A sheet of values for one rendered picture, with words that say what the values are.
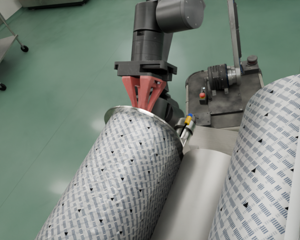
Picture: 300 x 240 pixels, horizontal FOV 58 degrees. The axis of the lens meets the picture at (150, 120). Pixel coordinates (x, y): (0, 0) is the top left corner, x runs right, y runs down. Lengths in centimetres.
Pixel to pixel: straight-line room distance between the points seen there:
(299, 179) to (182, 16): 33
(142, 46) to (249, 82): 156
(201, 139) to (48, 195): 159
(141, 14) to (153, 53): 7
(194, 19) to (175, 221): 31
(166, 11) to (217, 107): 140
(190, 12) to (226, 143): 49
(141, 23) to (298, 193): 39
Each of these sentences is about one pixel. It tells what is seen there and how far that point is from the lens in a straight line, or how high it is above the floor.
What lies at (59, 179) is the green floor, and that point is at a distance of 228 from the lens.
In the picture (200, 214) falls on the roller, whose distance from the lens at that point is 39.
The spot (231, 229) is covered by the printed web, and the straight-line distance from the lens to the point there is 22.
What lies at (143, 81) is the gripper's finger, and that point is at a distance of 47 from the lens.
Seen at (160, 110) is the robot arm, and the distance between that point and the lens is 60.
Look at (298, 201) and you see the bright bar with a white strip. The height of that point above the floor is 144.
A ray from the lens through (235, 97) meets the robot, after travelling 187.
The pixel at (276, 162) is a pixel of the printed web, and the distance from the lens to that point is 23.
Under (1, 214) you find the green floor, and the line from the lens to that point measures 246.
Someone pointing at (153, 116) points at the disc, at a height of 131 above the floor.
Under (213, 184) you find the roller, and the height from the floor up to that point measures 123.
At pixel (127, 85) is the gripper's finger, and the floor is 131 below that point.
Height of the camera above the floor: 160
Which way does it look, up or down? 45 degrees down
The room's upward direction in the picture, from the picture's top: 25 degrees counter-clockwise
